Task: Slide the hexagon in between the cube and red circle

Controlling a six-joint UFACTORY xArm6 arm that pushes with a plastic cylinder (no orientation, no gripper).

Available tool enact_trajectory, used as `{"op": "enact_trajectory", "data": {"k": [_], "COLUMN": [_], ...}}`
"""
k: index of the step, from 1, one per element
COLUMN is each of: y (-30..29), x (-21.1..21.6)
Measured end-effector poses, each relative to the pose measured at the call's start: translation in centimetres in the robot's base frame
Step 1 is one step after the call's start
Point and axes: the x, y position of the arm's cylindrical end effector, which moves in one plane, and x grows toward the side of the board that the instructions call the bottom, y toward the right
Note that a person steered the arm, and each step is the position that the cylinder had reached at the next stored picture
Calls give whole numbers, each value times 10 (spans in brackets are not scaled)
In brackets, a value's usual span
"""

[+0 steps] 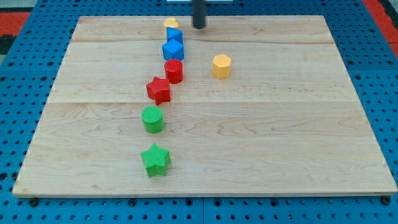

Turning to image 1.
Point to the green star block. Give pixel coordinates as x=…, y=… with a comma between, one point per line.
x=156, y=160

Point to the blue triangle block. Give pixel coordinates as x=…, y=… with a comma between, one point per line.
x=174, y=34

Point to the yellow hexagon block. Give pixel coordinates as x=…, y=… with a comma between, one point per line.
x=221, y=66

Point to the red star block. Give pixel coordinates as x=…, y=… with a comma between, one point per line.
x=159, y=90

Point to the wooden board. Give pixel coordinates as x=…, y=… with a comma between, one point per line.
x=287, y=122

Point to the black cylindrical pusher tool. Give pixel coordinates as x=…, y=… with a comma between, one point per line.
x=199, y=14

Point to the red cylinder block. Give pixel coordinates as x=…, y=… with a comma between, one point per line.
x=174, y=70

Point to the blue cube block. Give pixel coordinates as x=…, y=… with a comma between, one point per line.
x=173, y=50

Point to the yellow heart block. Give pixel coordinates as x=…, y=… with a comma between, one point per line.
x=171, y=22

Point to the green cylinder block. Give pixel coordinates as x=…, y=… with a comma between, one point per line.
x=152, y=118

